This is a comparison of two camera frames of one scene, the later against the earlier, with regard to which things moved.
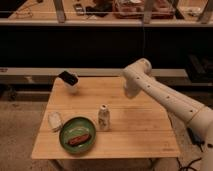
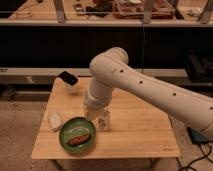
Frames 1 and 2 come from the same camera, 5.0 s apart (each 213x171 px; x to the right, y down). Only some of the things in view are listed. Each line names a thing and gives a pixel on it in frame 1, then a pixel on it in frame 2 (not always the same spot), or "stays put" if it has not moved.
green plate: [77, 134] stays put
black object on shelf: [100, 9] stays put
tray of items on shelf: [135, 9] stays put
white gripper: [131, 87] to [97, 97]
